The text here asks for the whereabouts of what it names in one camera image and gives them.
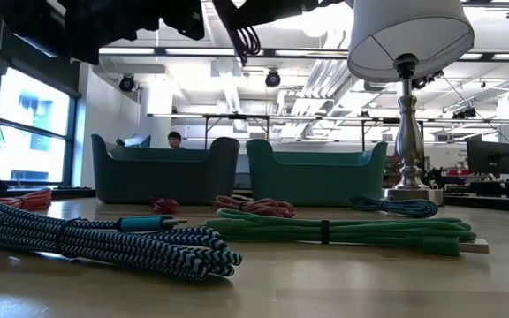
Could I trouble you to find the salmon pink braided cable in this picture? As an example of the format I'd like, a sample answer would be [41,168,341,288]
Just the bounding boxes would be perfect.
[211,194,297,219]

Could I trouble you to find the small blue black chevron cable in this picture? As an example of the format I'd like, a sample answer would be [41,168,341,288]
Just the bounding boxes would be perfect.
[348,195,439,220]

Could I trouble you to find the red braided cable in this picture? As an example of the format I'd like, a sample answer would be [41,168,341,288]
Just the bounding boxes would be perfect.
[150,196,181,216]

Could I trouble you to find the large window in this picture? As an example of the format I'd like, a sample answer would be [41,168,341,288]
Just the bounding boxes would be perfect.
[0,65,80,187]

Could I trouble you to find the green USB cable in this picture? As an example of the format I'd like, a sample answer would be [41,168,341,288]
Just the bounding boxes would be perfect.
[204,208,490,257]

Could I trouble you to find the orange braided cable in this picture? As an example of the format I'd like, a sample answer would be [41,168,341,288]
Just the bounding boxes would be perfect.
[0,188,53,211]

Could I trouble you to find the teal plastic bin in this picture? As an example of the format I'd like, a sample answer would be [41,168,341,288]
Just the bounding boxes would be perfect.
[245,139,389,208]

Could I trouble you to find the table lamp white shade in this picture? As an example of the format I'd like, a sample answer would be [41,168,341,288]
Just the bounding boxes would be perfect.
[346,0,475,207]

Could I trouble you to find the computer monitor behind bin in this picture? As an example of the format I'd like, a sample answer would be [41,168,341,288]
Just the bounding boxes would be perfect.
[123,134,152,149]

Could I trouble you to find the large blue black chevron cable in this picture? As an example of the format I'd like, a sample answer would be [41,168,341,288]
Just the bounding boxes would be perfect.
[0,193,243,283]

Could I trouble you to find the dark looped arm cable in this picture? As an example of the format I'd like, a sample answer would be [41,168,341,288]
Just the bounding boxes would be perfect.
[225,12,263,67]

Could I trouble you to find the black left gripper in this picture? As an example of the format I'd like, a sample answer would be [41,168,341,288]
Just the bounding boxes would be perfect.
[159,0,206,42]

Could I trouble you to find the dark blue-grey plastic bin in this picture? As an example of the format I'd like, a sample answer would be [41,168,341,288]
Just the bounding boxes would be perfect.
[89,133,241,207]

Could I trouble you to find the person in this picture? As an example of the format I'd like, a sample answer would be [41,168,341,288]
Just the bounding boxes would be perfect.
[167,131,186,150]

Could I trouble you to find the black metal rack frame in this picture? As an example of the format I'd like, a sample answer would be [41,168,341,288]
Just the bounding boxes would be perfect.
[201,113,427,152]

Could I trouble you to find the black computer monitor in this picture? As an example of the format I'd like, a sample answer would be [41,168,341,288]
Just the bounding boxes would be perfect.
[466,140,509,176]

